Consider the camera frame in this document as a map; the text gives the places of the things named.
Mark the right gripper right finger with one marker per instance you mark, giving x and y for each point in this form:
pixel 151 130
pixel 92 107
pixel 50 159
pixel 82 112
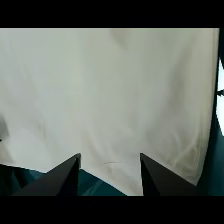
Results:
pixel 158 180

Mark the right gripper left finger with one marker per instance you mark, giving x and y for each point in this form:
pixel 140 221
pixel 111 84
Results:
pixel 63 178

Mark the cream T-shirt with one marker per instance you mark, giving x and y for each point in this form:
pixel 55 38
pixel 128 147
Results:
pixel 110 100

